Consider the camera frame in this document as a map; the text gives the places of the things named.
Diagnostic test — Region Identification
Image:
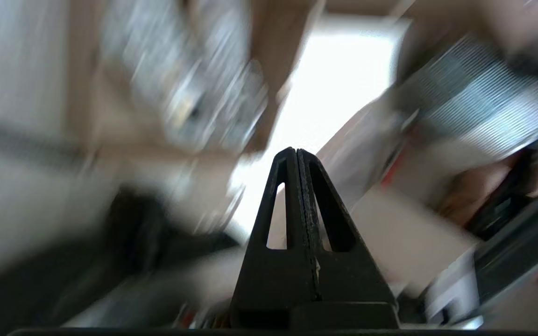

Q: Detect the brown cardboard shoe box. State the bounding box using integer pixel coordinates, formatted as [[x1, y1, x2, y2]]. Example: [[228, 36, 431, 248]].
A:
[[66, 0, 330, 187]]

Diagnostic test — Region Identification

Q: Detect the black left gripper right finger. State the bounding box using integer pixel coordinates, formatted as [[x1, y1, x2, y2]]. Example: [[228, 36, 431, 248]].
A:
[[297, 149, 400, 329]]

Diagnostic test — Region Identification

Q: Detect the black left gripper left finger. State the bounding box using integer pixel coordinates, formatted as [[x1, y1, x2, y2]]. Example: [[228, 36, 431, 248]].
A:
[[230, 147, 320, 329]]

